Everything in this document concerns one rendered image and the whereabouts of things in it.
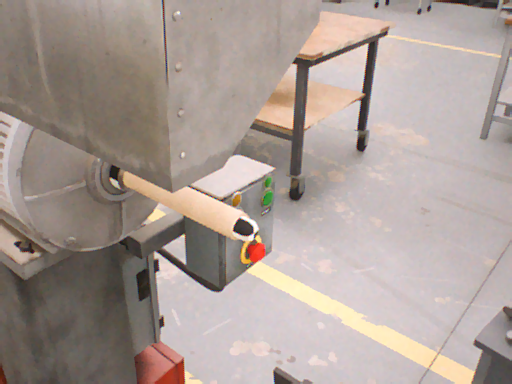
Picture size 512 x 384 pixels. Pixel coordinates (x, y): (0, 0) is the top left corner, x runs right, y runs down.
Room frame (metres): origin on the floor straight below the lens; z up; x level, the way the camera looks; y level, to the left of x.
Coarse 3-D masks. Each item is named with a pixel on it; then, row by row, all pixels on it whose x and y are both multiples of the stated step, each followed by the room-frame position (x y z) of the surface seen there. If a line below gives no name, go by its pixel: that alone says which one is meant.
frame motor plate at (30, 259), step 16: (0, 224) 0.65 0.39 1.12; (0, 240) 0.61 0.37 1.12; (16, 240) 0.61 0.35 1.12; (32, 240) 0.61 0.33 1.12; (0, 256) 0.59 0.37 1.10; (16, 256) 0.57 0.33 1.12; (32, 256) 0.57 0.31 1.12; (48, 256) 0.58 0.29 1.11; (64, 256) 0.60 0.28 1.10; (16, 272) 0.56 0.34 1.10; (32, 272) 0.56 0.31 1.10
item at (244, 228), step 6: (240, 222) 0.46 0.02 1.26; (246, 222) 0.46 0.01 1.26; (252, 222) 0.46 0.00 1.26; (234, 228) 0.46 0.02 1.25; (240, 228) 0.45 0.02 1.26; (246, 228) 0.45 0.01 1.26; (252, 228) 0.45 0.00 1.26; (234, 234) 0.46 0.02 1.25; (240, 234) 0.45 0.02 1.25; (246, 234) 0.45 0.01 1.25; (252, 234) 0.45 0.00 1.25; (246, 240) 0.45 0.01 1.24
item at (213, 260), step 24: (240, 168) 0.86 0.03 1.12; (264, 168) 0.86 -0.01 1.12; (216, 192) 0.77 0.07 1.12; (240, 192) 0.78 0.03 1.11; (264, 192) 0.83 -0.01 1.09; (264, 216) 0.83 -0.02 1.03; (192, 240) 0.79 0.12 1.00; (216, 240) 0.75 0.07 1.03; (240, 240) 0.78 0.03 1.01; (264, 240) 0.84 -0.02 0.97; (192, 264) 0.79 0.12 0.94; (216, 264) 0.75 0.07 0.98; (240, 264) 0.78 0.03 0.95; (216, 288) 0.80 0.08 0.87
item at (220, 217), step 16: (128, 176) 0.56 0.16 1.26; (144, 192) 0.54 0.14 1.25; (160, 192) 0.52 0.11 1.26; (176, 192) 0.51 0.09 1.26; (192, 192) 0.51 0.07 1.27; (176, 208) 0.51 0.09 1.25; (192, 208) 0.49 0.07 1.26; (208, 208) 0.48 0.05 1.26; (224, 208) 0.48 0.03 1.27; (208, 224) 0.47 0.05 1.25; (224, 224) 0.46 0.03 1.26
